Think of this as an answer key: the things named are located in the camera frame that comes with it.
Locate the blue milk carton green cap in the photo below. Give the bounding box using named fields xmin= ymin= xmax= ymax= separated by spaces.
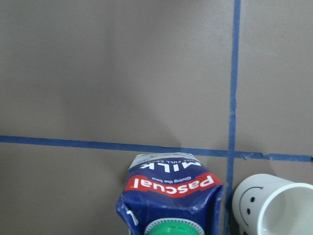
xmin=115 ymin=153 xmax=224 ymax=235

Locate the white smiley mug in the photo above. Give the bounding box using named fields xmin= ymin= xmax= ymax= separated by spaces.
xmin=232 ymin=174 xmax=313 ymax=235

